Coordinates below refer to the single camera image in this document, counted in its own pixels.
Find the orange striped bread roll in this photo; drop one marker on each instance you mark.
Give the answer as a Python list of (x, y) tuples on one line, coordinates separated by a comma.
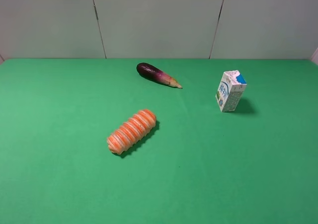
[(131, 131)]

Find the white blue milk carton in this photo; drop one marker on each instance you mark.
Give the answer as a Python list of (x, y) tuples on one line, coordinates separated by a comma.
[(230, 90)]

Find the purple eggplant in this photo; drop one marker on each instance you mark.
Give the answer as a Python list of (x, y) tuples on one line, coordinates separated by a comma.
[(152, 73)]

